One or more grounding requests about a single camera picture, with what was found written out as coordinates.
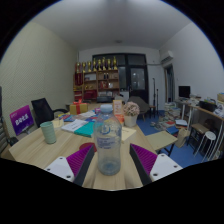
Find black office chair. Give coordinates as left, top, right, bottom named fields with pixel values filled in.
left=30, top=97, right=69, bottom=128

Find low wooden side table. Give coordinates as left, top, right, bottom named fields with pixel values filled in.
left=145, top=130, right=179, bottom=157

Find stack of books on floor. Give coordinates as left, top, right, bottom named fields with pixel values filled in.
left=163, top=102, right=183, bottom=129

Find clear plastic water bottle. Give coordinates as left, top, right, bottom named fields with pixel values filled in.
left=93, top=104, right=123, bottom=177

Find pale yellow notebook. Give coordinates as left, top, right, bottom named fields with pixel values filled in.
left=51, top=118, right=65, bottom=129

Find orange red book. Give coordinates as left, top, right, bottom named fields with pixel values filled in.
left=114, top=114, right=126, bottom=125

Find flat round red coaster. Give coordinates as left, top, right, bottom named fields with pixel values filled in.
left=79, top=142, right=98, bottom=154

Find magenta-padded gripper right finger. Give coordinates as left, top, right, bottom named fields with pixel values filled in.
left=129, top=143, right=184, bottom=187

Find white wall air conditioner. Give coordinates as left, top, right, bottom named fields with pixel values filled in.
left=160, top=50, right=175, bottom=64

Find white round stool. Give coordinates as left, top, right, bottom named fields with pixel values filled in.
left=194, top=130, right=217, bottom=158

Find grey armchair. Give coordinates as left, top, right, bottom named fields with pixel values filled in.
left=129, top=95, right=151, bottom=122

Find beige paper envelope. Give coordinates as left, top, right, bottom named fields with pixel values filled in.
left=120, top=126, right=138, bottom=144

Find wooden shelf unit with trophies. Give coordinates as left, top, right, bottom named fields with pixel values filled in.
left=73, top=56, right=121, bottom=103

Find pink flowers in white pot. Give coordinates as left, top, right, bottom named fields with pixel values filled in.
left=122, top=101, right=141, bottom=128

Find yellow gift box red ribbon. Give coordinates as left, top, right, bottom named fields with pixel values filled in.
left=69, top=99, right=89, bottom=116

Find orange standing card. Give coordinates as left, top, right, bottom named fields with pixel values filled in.
left=112, top=99, right=124, bottom=117

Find mint green ribbed cup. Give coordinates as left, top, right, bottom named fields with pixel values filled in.
left=39, top=121, right=58, bottom=145

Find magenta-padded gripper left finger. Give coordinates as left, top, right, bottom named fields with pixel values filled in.
left=44, top=144, right=96, bottom=187

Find purple sign board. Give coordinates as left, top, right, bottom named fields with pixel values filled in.
left=9, top=104, right=35, bottom=137

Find long wooden side desk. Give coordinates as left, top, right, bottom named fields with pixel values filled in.
left=174, top=99, right=224, bottom=161

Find black computer monitor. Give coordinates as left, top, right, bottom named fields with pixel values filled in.
left=178, top=85, right=192, bottom=99

